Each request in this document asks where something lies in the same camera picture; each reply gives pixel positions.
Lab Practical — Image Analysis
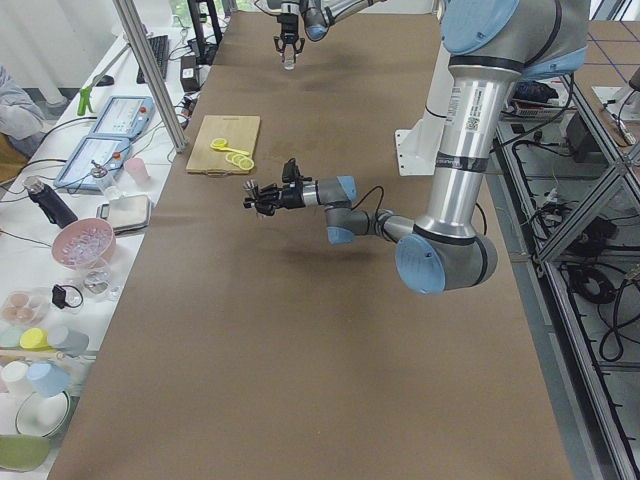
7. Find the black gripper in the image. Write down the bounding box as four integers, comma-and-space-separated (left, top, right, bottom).
273, 13, 306, 54
243, 184, 304, 211

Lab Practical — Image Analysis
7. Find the clear shot glass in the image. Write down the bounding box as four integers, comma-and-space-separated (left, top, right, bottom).
281, 50, 296, 71

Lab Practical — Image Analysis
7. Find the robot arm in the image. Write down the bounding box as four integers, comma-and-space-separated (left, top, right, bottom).
244, 1, 590, 294
254, 0, 377, 57

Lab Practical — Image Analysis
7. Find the pink plastic cup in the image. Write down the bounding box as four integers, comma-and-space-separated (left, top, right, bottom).
124, 157, 150, 185

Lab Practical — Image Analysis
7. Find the grey cup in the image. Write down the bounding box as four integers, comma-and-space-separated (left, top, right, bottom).
47, 325, 89, 356

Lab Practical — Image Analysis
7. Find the yellow cup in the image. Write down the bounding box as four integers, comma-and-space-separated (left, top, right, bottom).
19, 327, 51, 351

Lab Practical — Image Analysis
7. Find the light blue cup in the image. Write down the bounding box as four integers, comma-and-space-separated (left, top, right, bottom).
26, 361, 72, 397

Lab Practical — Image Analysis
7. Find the wooden cutting board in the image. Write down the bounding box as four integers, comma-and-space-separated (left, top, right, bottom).
186, 115, 261, 176

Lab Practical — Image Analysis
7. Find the silver kitchen scale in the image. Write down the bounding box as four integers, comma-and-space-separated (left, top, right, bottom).
96, 194, 153, 235

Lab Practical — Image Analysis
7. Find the black keyboard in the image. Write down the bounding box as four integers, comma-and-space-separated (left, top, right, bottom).
147, 35, 169, 80

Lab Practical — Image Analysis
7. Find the near teach pendant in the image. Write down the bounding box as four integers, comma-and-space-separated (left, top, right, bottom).
53, 136, 131, 192

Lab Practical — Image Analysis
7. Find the teach pendant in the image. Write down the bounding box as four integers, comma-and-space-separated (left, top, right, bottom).
90, 95, 154, 140
53, 136, 131, 192

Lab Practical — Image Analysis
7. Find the far teach pendant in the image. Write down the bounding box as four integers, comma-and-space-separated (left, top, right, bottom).
90, 95, 154, 140

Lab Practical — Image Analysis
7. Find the pink bowl of ice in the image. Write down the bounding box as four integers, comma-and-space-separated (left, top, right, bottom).
51, 218, 116, 269

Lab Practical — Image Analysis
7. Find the clear wine glass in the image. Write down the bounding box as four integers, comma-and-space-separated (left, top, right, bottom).
76, 257, 112, 296

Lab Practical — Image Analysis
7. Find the black thermos bottle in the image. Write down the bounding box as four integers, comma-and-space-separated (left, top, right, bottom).
23, 176, 78, 229

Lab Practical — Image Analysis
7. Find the green clamp tool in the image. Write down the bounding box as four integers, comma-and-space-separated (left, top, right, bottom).
77, 74, 114, 116

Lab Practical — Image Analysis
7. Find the person in grey jacket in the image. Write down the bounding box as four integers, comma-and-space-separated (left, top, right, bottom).
1, 66, 45, 158

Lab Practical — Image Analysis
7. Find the egg carton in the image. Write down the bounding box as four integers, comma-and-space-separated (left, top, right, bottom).
1, 291, 49, 327

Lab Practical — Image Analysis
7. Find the green plate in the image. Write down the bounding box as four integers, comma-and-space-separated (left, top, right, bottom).
1, 434, 50, 472

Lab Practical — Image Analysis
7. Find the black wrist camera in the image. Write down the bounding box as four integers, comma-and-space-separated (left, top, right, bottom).
282, 158, 309, 184

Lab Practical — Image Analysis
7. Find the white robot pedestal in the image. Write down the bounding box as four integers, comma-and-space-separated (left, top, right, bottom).
395, 44, 454, 176

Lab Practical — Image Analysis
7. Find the aluminium frame post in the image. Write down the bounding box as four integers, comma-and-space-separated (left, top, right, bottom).
113, 0, 188, 153

